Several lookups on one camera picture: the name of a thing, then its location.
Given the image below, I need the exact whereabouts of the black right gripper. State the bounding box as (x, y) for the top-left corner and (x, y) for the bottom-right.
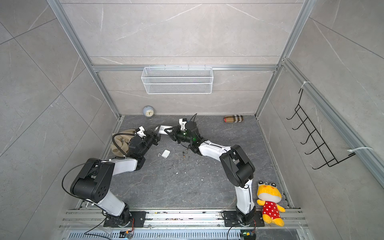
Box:
(164, 126), (194, 145)

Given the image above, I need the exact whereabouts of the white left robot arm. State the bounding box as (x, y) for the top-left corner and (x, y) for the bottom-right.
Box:
(70, 127), (161, 217)

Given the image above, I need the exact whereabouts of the yellow plush toy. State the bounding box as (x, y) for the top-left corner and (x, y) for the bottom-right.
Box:
(257, 181), (286, 227)

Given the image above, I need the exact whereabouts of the white wire mesh basket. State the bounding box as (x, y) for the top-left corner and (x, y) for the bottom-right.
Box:
(141, 67), (214, 95)

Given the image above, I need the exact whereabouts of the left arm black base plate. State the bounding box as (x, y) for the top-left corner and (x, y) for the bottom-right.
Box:
(104, 211), (147, 228)

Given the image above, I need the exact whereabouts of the small grey desk clock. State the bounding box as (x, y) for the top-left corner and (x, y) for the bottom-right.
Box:
(143, 106), (155, 120)

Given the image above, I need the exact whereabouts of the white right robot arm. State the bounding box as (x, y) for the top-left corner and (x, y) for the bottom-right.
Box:
(164, 119), (255, 218)

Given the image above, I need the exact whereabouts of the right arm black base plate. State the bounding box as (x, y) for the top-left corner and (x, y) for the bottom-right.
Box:
(221, 210), (265, 228)

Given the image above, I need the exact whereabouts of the beige cap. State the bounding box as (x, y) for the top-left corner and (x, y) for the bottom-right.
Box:
(111, 129), (136, 157)

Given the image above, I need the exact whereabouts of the aluminium front rail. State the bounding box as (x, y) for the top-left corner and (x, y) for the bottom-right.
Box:
(58, 209), (309, 229)

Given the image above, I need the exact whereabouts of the white remote control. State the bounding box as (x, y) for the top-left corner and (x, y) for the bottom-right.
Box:
(155, 125), (172, 135)

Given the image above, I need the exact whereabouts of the black wall hook rack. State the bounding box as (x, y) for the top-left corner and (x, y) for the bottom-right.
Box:
(286, 89), (356, 170)

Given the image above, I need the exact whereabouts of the white remote battery cover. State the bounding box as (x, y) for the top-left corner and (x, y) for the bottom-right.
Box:
(161, 150), (171, 159)

